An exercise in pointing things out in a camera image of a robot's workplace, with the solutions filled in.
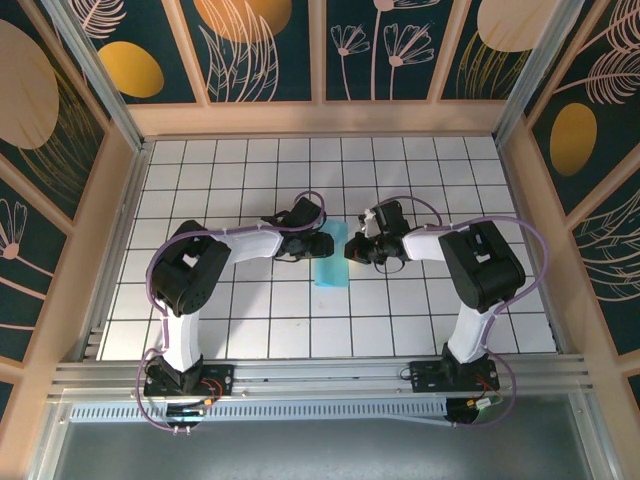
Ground light blue cloth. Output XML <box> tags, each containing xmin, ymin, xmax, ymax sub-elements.
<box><xmin>313</xmin><ymin>218</ymin><xmax>350</xmax><ymax>290</ymax></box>

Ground grey metal sheet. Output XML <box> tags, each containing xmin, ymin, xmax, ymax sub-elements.
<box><xmin>49</xmin><ymin>417</ymin><xmax>599</xmax><ymax>480</ymax></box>

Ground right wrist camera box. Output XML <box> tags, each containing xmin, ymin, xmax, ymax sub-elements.
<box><xmin>358</xmin><ymin>208</ymin><xmax>379</xmax><ymax>239</ymax></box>

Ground long aluminium mounting rail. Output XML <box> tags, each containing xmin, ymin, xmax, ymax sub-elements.
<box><xmin>47</xmin><ymin>353</ymin><xmax>596</xmax><ymax>401</ymax></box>

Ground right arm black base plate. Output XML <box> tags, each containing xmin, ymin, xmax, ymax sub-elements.
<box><xmin>408</xmin><ymin>360</ymin><xmax>500</xmax><ymax>394</ymax></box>

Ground aluminium table side rail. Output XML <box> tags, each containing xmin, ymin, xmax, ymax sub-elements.
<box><xmin>494</xmin><ymin>139</ymin><xmax>574</xmax><ymax>356</ymax></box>
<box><xmin>79</xmin><ymin>142</ymin><xmax>151</xmax><ymax>361</ymax></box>

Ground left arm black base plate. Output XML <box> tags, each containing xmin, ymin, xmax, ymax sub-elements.
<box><xmin>143</xmin><ymin>363</ymin><xmax>236</xmax><ymax>399</ymax></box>

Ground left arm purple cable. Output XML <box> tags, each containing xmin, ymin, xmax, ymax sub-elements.
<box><xmin>135</xmin><ymin>190</ymin><xmax>329</xmax><ymax>435</ymax></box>

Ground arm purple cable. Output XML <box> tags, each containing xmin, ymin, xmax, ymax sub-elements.
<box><xmin>135</xmin><ymin>190</ymin><xmax>329</xmax><ymax>435</ymax></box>
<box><xmin>387</xmin><ymin>194</ymin><xmax>553</xmax><ymax>431</ymax></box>

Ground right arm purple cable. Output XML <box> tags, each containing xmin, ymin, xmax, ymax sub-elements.
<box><xmin>387</xmin><ymin>194</ymin><xmax>553</xmax><ymax>431</ymax></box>

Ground red wire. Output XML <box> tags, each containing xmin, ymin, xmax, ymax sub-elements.
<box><xmin>199</xmin><ymin>377</ymin><xmax>226</xmax><ymax>404</ymax></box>
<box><xmin>474</xmin><ymin>374</ymin><xmax>501</xmax><ymax>401</ymax></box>

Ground slotted grey cable duct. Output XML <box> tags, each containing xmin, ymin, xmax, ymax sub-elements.
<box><xmin>69</xmin><ymin>397</ymin><xmax>449</xmax><ymax>426</ymax></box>

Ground aluminium corner post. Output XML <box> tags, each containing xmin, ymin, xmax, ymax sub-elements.
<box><xmin>491</xmin><ymin>0</ymin><xmax>587</xmax><ymax>146</ymax></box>
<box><xmin>39</xmin><ymin>0</ymin><xmax>151</xmax><ymax>154</ymax></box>

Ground aluminium frame profile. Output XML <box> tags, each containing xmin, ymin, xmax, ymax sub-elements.
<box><xmin>574</xmin><ymin>394</ymin><xmax>617</xmax><ymax>480</ymax></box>
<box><xmin>27</xmin><ymin>399</ymin><xmax>71</xmax><ymax>480</ymax></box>

